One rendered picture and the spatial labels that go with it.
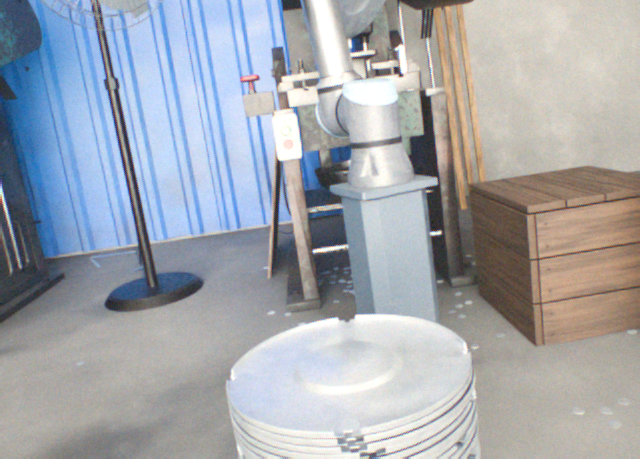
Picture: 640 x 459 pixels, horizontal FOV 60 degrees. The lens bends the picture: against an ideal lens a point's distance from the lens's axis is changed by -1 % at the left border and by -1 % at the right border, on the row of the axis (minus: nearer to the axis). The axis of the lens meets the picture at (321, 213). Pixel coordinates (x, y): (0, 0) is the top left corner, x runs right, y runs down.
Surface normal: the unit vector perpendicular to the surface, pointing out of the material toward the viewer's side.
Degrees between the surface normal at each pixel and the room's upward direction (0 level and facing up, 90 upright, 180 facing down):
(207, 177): 90
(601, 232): 90
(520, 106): 90
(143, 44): 90
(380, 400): 0
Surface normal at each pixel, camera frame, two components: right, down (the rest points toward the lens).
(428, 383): -0.15, -0.97
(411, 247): 0.36, 0.13
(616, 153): 0.04, 0.18
